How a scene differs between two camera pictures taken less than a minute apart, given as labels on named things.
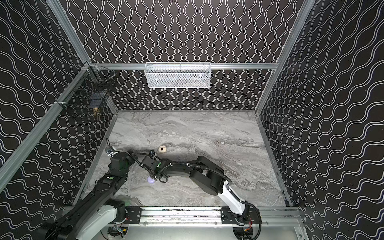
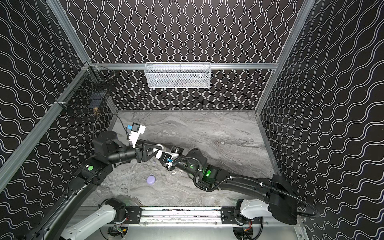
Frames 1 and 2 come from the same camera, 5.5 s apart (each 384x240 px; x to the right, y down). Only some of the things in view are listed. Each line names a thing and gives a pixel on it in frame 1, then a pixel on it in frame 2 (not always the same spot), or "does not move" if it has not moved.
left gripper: [112, 150] → [139, 153]
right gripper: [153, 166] → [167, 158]
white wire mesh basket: [177, 75] does not move
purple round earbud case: [150, 180] does not move
